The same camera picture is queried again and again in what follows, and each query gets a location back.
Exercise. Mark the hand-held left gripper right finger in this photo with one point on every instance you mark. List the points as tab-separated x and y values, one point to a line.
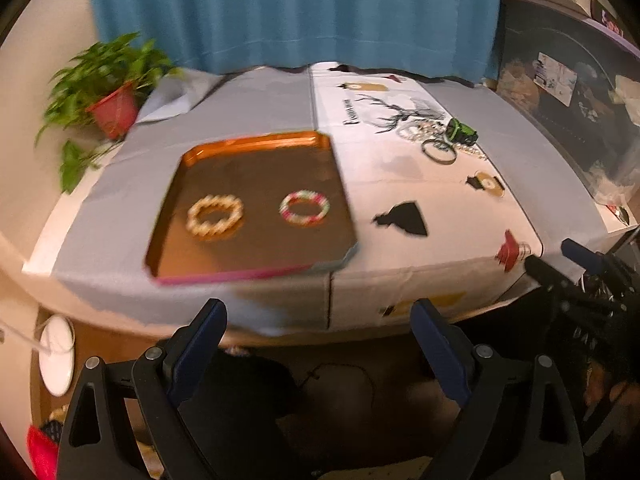
434	345

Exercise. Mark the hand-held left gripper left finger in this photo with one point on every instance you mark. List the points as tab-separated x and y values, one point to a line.
202	340

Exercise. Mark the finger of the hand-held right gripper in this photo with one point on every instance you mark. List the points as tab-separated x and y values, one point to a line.
582	256
550	274

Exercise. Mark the orange metal tray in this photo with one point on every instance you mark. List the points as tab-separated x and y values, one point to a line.
250	240

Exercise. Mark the green black watch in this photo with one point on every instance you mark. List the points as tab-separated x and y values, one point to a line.
460	132

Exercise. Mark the black bangle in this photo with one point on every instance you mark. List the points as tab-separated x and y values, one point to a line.
425	152

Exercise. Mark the dark cabinet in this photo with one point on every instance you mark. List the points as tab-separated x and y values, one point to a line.
565	125

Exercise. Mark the white round lamp base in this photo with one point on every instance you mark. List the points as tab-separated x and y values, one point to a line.
57	370

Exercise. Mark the white printed cloth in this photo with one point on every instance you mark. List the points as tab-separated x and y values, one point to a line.
390	195

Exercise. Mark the grey cloth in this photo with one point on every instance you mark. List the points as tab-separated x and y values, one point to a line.
120	190

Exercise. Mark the red cloth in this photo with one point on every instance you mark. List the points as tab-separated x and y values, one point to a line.
42	452

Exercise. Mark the potted green plant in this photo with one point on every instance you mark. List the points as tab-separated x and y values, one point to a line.
112	110

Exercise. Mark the blue curtain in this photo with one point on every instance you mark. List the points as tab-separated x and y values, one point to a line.
300	15

